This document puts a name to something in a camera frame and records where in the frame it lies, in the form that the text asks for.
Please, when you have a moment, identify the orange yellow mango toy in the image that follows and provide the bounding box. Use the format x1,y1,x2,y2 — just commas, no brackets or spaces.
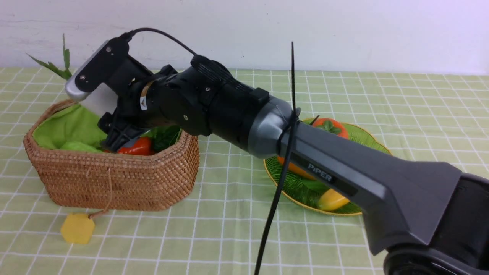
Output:
277,156,317,181

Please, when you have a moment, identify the woven wicker basket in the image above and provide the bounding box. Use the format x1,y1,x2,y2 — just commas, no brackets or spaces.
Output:
23,100,200,211

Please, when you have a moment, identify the white radish toy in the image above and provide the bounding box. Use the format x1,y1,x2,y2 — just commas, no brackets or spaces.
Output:
27,34,117,117

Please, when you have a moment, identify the green bitter gourd toy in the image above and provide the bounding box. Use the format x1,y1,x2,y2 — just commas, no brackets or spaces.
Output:
59,141,103,153

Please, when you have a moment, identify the yellow foam hexagon block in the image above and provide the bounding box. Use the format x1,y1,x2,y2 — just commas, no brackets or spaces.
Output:
60,212,96,245

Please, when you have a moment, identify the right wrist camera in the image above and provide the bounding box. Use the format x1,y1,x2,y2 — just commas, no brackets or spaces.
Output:
65,37,129,102

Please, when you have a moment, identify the green leaf-shaped glass plate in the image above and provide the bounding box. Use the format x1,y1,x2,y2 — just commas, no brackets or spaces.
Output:
282,123,391,216

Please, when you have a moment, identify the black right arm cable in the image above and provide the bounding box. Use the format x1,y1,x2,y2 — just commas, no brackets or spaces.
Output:
254,41,319,275

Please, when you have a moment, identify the black camera cable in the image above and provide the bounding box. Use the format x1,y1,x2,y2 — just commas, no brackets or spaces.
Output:
122,27,197,56

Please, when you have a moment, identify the red carrot toy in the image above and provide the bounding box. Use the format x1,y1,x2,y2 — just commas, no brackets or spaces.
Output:
115,126,181,156

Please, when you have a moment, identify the green fabric basket liner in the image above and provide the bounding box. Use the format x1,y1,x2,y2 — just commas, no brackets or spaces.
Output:
32,103,182,152

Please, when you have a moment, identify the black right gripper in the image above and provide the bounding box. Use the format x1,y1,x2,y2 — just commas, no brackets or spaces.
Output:
97,55,214,152

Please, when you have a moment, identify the yellow banana toy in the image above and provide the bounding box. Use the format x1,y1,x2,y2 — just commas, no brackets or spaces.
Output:
317,189,350,211

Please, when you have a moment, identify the orange persimmon toy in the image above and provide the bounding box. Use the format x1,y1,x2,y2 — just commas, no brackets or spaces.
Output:
311,117,349,139

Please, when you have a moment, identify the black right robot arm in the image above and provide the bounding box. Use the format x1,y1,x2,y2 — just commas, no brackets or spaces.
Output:
100,54,488,275

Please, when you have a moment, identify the green checkered tablecloth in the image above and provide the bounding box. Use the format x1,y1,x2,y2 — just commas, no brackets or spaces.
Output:
0,67,489,275

